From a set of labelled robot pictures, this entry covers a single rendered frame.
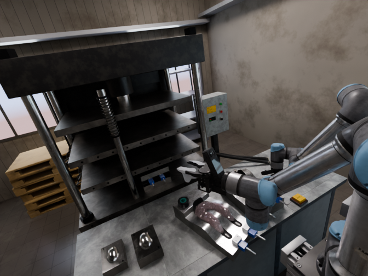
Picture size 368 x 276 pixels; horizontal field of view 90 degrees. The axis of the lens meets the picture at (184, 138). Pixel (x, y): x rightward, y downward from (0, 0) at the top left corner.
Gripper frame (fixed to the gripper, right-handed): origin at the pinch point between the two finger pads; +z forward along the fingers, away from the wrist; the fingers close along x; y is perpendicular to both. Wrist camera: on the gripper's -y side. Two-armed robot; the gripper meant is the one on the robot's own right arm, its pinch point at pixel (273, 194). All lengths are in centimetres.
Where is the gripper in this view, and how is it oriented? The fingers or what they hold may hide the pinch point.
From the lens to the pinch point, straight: 142.4
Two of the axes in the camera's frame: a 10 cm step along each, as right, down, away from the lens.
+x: 9.1, -1.7, 3.8
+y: 4.1, 1.7, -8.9
